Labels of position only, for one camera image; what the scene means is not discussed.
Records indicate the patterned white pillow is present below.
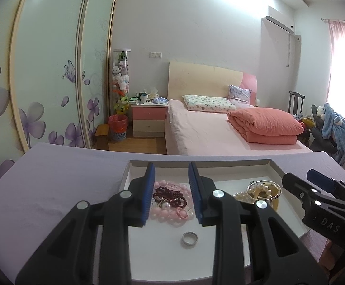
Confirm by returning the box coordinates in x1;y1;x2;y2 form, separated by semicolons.
182;94;235;113

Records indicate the dark wooden chair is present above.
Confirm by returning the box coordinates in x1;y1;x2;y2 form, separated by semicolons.
289;90;305;116

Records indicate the white jewellery tray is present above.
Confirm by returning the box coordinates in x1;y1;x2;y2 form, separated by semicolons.
119;159;311;284

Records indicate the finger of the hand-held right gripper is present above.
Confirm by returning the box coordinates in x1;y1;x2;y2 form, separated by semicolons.
307;169;345;208
282;172;317;206

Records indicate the bed with pink sheet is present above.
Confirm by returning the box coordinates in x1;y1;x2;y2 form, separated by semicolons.
164;99;314;156

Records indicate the clear tube of plush toys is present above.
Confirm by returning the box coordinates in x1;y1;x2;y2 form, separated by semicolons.
111;48;131;116

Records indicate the dark red bead bracelet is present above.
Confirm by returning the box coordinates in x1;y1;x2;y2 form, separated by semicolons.
153;186;188;209

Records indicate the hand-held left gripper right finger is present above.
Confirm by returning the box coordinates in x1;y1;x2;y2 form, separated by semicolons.
188;162;330;285

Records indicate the dark grey cloth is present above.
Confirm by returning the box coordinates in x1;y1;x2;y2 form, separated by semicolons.
309;104;339;155

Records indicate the blue plush robe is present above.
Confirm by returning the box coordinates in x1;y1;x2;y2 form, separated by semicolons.
321;103;345;167

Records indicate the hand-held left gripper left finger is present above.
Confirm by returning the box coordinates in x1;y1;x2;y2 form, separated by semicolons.
15;162;156;285

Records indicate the white air conditioner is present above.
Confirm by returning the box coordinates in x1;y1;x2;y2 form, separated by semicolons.
266;5;294;34

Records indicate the folded coral quilt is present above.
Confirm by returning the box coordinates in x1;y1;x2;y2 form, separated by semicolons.
227;108;305;143

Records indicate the pink and white nightstand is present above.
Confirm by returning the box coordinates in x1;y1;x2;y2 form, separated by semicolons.
131;102;169;138

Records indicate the silver ring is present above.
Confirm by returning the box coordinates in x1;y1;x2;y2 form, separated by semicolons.
181;231;199;247

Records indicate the pink bead bracelet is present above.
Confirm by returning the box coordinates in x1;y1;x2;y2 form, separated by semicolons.
149;180;195;224

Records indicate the small lilac printed pillow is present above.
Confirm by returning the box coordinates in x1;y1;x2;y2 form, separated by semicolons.
227;85;252;107

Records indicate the thin silver bangle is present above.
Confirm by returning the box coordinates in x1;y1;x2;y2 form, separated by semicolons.
246;180;283;207

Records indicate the yellow green plush toy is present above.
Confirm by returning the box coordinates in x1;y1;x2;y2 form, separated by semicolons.
114;96;130;115

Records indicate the white pearl bracelet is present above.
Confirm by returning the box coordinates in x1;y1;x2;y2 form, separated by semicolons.
233;181;273;205

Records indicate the small wooden stool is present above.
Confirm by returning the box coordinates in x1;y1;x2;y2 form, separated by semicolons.
95;124;111;150

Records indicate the bin with pink bag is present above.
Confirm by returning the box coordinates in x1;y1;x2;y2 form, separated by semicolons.
108;114;128;142

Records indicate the cream and pink headboard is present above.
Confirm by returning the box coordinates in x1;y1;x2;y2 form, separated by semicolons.
167;61;258;107

